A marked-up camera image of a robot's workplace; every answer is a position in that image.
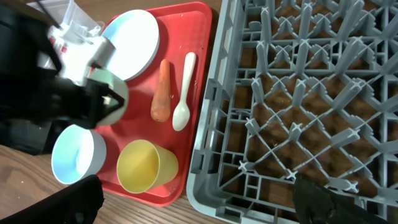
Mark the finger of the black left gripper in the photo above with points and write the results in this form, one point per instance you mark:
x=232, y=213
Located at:
x=102, y=101

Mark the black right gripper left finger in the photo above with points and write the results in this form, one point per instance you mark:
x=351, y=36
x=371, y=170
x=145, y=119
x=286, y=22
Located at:
x=78, y=203

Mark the mint green bowl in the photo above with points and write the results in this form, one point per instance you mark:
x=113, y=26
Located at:
x=117, y=85

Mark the grey dishwasher rack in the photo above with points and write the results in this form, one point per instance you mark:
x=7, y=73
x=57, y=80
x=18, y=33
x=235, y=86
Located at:
x=298, y=88

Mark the black plastic bin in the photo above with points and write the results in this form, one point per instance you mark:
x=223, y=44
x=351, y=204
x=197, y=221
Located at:
x=30, y=138

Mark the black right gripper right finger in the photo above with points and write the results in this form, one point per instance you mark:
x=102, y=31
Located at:
x=316, y=204

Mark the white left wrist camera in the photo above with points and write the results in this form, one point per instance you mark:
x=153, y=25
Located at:
x=80, y=50

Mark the clear plastic bin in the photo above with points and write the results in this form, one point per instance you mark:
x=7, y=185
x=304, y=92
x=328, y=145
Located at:
x=69, y=13

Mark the red plastic tray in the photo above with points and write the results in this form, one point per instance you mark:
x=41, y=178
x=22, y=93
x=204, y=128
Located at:
x=183, y=28

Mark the white plastic spoon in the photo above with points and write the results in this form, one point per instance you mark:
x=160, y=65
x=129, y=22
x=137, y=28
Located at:
x=181, y=113

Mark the orange carrot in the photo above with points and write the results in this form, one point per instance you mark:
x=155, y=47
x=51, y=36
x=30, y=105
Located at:
x=161, y=105

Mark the yellow plastic cup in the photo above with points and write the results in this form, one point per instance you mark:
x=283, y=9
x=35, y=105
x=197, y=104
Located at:
x=143, y=166

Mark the small light blue bowl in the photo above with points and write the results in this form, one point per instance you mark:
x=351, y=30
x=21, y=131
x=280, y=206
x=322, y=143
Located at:
x=77, y=153

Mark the large light blue plate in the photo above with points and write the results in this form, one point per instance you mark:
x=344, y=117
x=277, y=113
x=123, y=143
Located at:
x=136, y=37

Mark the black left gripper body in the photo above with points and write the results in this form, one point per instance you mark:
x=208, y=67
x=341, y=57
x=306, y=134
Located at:
x=47, y=97

